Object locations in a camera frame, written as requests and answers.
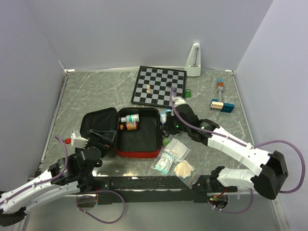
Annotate brown medicine bottle orange label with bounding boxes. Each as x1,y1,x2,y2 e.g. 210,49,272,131
119,122,139,131

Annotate blue white gauze packet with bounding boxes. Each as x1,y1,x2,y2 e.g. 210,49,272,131
160,109,172,126

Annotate black red medicine kit case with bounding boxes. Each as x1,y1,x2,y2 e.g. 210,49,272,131
79,107,163,159

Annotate green small box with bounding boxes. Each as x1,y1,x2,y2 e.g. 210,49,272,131
162,137,171,146

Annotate white medicine bottle green label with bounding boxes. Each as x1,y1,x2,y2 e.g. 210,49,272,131
120,114,140,123

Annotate white gauze pad bag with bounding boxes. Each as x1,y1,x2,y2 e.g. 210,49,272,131
165,138,191,162

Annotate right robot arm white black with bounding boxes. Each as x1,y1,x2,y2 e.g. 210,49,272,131
166,103,288,200

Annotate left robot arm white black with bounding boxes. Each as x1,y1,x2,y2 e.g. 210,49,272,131
0,135,102,226

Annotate blue white brick block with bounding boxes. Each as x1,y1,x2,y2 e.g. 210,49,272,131
209,99,235,113

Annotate black white chessboard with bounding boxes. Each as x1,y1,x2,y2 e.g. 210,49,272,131
130,66,187,108

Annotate white chess pawn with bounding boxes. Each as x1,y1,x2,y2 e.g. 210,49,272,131
146,85,151,94

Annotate teal swab zip bag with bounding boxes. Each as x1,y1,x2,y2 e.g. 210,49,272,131
151,149,175,176

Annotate beige gloves plastic bag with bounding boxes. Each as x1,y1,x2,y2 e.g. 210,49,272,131
174,160,201,189

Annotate blue orange grey brick stick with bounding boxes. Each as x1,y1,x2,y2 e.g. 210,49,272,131
216,78,224,102

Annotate white metronome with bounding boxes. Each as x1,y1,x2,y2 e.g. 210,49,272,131
184,43,201,77

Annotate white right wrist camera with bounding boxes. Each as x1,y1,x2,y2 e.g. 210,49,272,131
172,97,186,107

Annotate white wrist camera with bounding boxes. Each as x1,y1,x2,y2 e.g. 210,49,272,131
172,97,186,107
64,130,89,149

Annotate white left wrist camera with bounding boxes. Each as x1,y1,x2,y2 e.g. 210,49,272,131
64,130,89,149

